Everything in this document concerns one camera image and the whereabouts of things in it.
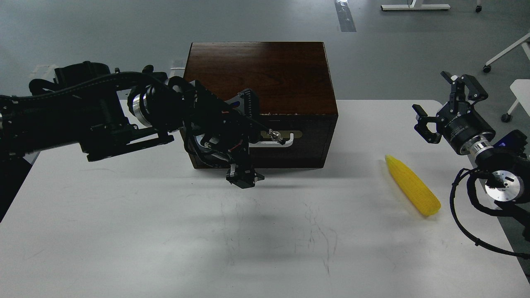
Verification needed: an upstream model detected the white chair with caster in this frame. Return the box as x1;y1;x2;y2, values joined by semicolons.
501;79;530;123

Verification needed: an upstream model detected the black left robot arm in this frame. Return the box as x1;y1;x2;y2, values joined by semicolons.
0;62;272;217

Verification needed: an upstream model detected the grey floor tape strip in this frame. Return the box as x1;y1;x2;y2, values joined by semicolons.
334;0;357;32

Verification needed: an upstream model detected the yellow corn cob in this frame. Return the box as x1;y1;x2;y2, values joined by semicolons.
385;154;441;217

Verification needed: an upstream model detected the wooden drawer with white handle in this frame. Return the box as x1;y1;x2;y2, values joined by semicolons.
188;120;331;168

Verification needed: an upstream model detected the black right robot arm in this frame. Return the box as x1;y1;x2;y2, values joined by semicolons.
412;71;530;259

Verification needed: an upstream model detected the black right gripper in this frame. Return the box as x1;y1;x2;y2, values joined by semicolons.
412;71;496;155

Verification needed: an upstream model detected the white table frame base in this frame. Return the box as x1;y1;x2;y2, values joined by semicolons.
380;0;451;12

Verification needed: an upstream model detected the dark wooden drawer cabinet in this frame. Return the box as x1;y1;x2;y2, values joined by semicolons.
184;42;338;168

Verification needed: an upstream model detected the white rolling chair leg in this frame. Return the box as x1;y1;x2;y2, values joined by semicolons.
482;32;530;73

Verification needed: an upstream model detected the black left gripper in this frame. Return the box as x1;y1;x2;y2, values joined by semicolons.
182;81;265;189

